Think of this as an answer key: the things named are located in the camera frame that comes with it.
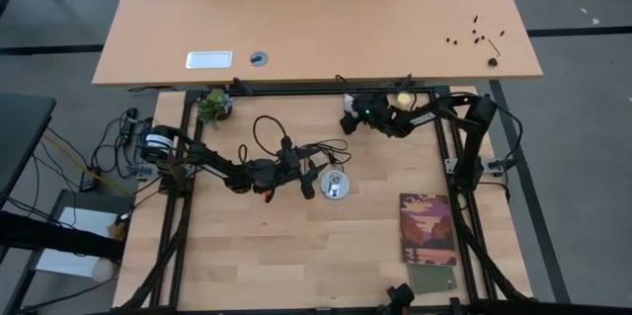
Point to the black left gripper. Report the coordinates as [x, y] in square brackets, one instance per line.
[289, 172]

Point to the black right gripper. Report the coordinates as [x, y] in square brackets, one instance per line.
[373, 115]

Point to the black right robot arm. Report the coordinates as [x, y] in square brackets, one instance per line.
[419, 118]

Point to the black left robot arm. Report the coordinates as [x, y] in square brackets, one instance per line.
[212, 162]

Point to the small red tag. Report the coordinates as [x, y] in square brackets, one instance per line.
[269, 196]

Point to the light wooden desk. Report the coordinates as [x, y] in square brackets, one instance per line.
[316, 19]

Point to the potted succulent plant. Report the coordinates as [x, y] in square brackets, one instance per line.
[215, 106]

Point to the colourful landscape book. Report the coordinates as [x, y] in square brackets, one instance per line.
[427, 228]

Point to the silver desk outlet plate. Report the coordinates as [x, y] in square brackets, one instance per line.
[209, 60]

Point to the black hex key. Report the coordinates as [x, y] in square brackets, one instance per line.
[494, 47]

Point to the green notebook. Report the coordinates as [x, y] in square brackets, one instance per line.
[432, 278]

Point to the black power strip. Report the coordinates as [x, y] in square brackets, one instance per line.
[131, 125]

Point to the black power adapter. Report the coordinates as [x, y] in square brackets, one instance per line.
[88, 181]

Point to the white paper sheet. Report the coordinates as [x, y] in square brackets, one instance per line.
[89, 218]

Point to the translucent plastic cup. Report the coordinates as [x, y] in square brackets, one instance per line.
[102, 270]

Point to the black metal beam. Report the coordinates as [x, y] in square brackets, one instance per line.
[49, 236]

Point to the dark grey table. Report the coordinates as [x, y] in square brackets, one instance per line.
[22, 132]

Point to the black aluminium table frame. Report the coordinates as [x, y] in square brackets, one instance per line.
[316, 92]

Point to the black frame clamp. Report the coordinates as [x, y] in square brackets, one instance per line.
[243, 87]
[406, 80]

